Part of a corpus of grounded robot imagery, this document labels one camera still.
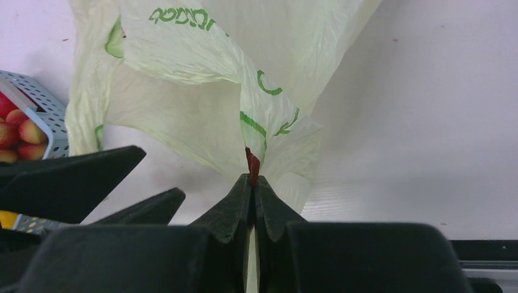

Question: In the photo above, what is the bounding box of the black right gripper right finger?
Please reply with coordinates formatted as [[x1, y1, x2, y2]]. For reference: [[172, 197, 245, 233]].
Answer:
[[254, 177, 472, 292]]

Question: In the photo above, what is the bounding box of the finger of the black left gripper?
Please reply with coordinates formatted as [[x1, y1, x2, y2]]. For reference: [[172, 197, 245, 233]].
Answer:
[[1, 146, 146, 223], [93, 188, 186, 225]]

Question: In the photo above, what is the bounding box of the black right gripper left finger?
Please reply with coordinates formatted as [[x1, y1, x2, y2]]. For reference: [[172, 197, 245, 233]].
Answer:
[[18, 174, 251, 292]]

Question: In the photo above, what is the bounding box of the red fake fruit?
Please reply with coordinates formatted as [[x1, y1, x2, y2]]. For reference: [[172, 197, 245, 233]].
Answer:
[[1, 109, 48, 163]]

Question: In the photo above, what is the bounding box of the light green plastic bag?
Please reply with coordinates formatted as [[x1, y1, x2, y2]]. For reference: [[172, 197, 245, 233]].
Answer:
[[64, 0, 383, 293]]

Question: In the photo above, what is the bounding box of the yellow fake banana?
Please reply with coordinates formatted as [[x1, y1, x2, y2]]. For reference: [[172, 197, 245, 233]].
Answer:
[[0, 211, 19, 230]]

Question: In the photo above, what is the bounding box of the red fake tomato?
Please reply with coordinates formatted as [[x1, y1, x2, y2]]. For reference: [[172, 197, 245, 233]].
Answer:
[[0, 92, 18, 119]]

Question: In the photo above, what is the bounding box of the light blue perforated basket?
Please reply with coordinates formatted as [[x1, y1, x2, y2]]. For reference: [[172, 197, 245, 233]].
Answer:
[[0, 70, 70, 236]]

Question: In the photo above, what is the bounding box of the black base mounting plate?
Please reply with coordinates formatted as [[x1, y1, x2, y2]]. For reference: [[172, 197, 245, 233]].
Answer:
[[450, 239, 517, 261]]

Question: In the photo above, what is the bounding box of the aluminium frame rail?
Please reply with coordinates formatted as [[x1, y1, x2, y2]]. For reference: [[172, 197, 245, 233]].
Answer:
[[460, 261, 517, 293]]

